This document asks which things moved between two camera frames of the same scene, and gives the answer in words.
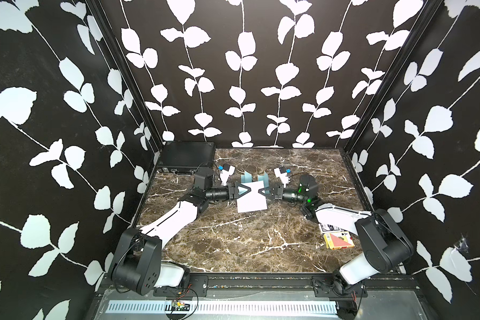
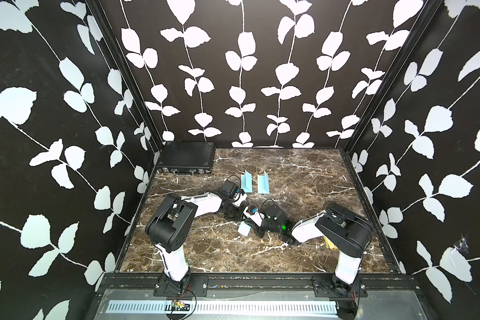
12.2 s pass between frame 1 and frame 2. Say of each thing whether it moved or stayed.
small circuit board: stayed
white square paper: moved
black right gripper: moved
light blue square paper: stayed
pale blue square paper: stayed
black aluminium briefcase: stayed
